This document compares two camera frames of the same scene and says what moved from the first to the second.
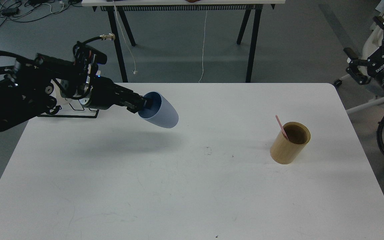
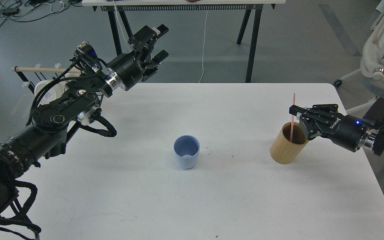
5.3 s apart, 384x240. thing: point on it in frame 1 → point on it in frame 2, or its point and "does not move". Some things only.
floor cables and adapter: x=21 y=10 does not move
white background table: x=252 y=9 does not move
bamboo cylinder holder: x=284 y=151 does not move
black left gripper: x=106 y=93 → x=130 y=69
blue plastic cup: x=162 y=114 → x=187 y=147
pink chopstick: x=281 y=127 → x=292 y=119
